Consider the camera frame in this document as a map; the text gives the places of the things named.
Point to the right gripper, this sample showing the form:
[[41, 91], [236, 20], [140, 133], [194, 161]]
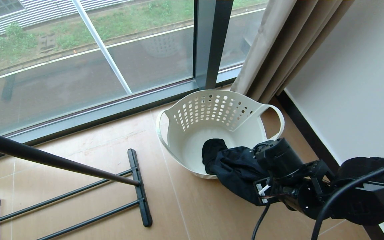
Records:
[[278, 191]]

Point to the black garment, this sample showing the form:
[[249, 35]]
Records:
[[235, 170]]

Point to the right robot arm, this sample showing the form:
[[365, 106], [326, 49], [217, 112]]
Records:
[[362, 193]]

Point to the white laundry basket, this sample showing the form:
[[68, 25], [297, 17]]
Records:
[[185, 143]]

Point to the black clothes rack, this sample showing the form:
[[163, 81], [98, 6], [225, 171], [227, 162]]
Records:
[[45, 159]]

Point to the beige curtain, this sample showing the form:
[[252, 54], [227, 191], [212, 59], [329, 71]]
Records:
[[278, 43]]

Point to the window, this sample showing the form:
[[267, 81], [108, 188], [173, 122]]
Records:
[[78, 76]]

